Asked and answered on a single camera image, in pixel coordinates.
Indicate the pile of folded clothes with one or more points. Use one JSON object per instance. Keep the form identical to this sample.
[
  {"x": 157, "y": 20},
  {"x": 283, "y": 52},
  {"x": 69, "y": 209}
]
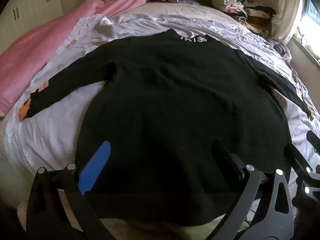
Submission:
[{"x": 245, "y": 7}]

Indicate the purple cloth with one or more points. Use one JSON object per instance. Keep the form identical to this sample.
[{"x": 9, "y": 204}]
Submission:
[{"x": 281, "y": 49}]

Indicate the white patterned bedsheet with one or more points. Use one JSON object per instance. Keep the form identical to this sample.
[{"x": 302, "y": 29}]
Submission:
[{"x": 62, "y": 130}]

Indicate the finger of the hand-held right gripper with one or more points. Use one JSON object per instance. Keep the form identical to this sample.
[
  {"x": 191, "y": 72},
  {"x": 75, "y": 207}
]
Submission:
[
  {"x": 313, "y": 141},
  {"x": 296, "y": 157}
]

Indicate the cream curtain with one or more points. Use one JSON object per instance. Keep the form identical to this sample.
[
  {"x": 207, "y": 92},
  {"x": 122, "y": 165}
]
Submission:
[{"x": 287, "y": 10}]

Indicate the black sweater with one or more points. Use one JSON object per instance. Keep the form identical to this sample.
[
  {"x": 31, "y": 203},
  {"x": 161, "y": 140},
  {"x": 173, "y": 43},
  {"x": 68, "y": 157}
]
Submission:
[{"x": 180, "y": 100}]

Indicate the white wardrobe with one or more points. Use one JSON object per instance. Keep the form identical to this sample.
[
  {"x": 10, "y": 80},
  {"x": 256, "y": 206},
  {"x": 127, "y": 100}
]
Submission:
[{"x": 27, "y": 7}]

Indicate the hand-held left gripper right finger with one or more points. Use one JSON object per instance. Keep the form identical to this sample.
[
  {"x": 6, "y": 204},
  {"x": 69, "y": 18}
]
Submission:
[{"x": 228, "y": 163}]

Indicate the pink blanket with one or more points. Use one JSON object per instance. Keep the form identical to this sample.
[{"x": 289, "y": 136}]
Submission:
[{"x": 30, "y": 57}]

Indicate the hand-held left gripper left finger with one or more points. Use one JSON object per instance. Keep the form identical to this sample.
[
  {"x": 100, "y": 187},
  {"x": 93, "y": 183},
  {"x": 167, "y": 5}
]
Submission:
[{"x": 95, "y": 165}]

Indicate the window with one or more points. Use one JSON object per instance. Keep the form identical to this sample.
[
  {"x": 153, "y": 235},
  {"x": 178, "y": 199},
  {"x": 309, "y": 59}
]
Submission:
[{"x": 310, "y": 17}]

